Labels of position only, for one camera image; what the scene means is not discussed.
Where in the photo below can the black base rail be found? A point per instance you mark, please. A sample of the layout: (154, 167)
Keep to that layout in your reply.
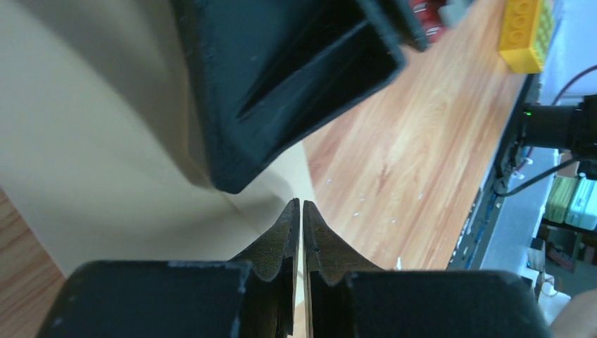
(481, 221)

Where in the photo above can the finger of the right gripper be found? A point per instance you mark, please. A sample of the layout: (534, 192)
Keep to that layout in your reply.
(266, 74)

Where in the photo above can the yellow toy block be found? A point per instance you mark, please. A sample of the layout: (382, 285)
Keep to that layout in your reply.
(526, 35)

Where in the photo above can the brown paper envelope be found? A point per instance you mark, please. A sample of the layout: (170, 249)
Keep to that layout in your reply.
(100, 148)

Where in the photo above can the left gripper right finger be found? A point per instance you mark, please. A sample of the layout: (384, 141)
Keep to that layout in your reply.
(349, 296)

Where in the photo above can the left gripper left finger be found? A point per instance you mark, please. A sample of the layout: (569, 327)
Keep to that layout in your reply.
(249, 295)

